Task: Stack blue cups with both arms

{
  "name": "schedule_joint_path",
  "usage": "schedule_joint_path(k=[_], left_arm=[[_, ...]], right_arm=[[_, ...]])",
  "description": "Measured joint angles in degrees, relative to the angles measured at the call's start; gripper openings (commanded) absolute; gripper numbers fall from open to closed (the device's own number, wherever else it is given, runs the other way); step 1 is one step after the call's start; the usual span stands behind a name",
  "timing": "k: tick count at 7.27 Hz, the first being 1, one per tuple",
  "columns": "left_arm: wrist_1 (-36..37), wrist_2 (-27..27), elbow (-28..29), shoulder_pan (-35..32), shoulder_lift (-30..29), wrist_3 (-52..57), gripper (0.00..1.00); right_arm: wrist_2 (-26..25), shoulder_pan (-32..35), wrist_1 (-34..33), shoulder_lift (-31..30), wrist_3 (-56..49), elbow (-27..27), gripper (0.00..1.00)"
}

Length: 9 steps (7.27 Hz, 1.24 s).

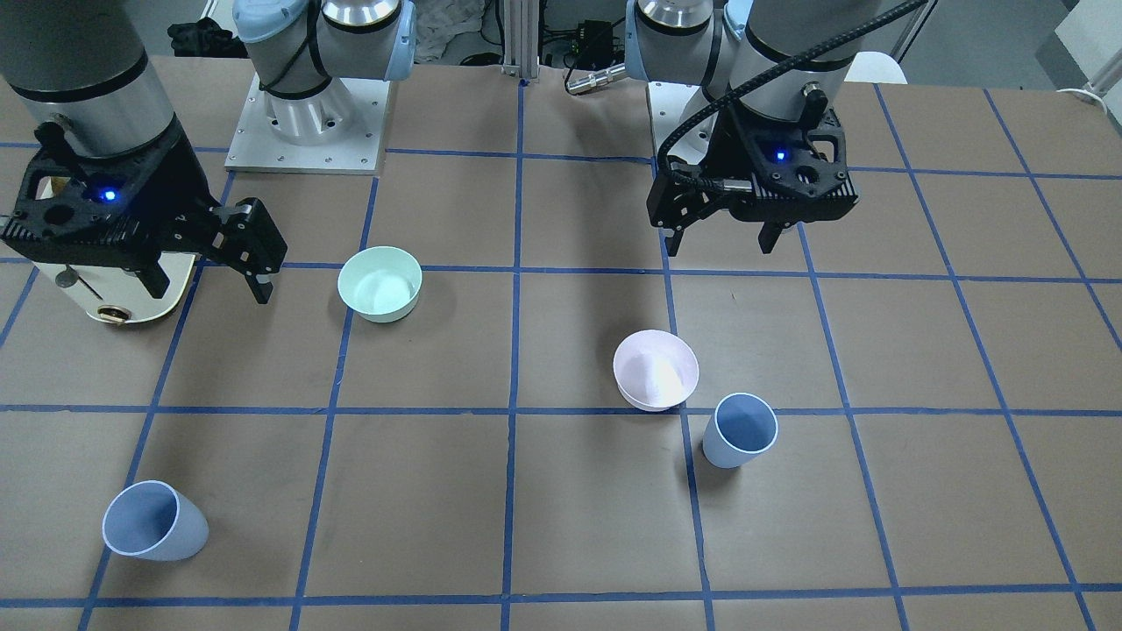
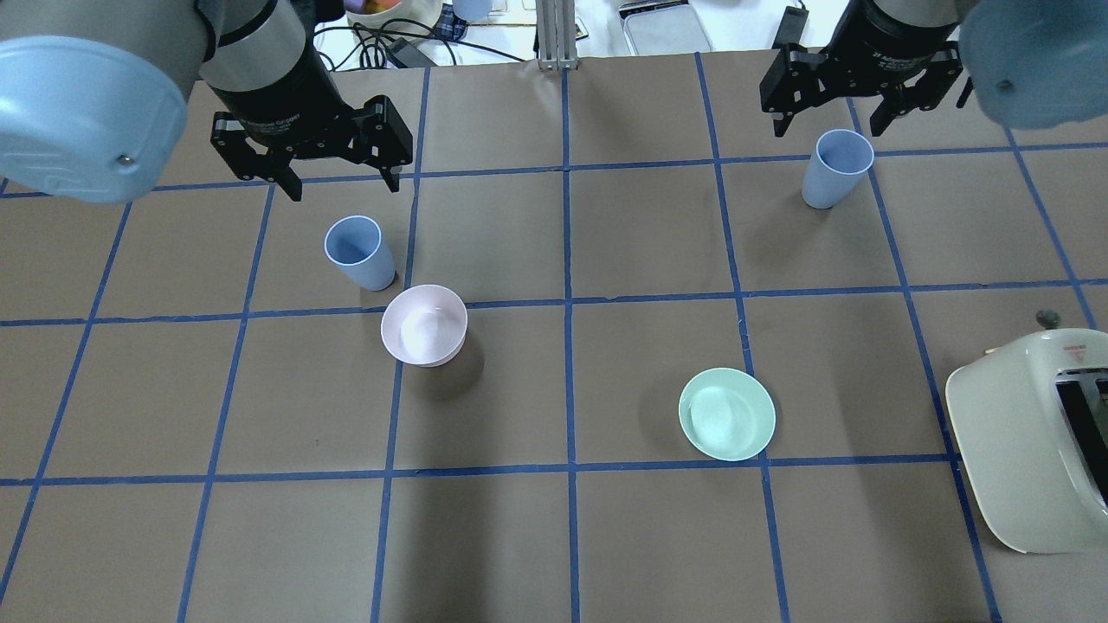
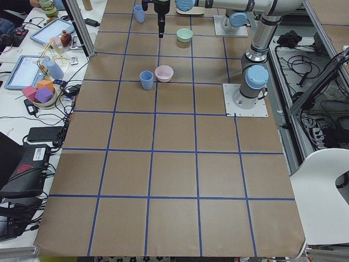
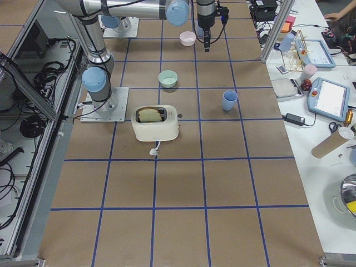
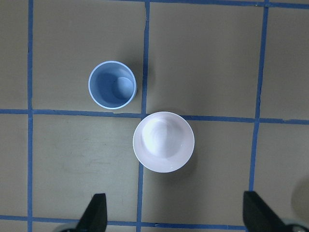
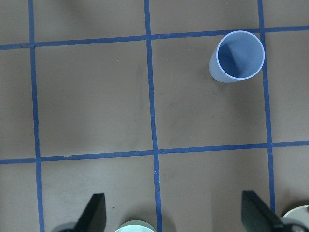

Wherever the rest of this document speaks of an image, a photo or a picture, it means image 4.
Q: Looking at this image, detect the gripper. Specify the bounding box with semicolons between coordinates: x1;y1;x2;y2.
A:
196;0;229;52

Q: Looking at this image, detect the blue cup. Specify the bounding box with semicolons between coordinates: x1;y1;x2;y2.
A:
222;90;238;111

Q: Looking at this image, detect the pink bowl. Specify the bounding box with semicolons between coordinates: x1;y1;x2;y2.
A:
179;31;196;47

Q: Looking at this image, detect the green bowl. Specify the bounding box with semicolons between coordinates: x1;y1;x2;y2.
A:
158;70;178;88

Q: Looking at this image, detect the lavender cup on rack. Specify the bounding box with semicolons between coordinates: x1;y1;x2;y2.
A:
279;33;295;52

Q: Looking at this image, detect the bread slice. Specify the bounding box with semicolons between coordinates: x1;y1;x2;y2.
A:
139;108;162;122

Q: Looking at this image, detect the kitchen scale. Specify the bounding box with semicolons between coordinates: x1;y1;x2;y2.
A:
271;78;303;102

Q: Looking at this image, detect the cream toaster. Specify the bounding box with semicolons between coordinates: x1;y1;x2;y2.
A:
131;105;179;142

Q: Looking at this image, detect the teach pendant tablet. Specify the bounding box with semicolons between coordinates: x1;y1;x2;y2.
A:
307;78;350;122
294;39;336;68

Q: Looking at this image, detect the black power adapter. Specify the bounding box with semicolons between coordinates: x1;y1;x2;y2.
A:
282;113;305;126

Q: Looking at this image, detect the cardboard tube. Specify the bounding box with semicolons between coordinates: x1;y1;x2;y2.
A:
311;127;354;159

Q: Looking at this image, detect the metal bowl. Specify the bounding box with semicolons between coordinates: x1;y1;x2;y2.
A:
333;174;355;217

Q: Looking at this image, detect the aluminium frame post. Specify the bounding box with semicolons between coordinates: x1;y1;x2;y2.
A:
260;0;295;63

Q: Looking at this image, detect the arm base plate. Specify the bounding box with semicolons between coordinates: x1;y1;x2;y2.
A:
80;87;129;123
99;15;139;39

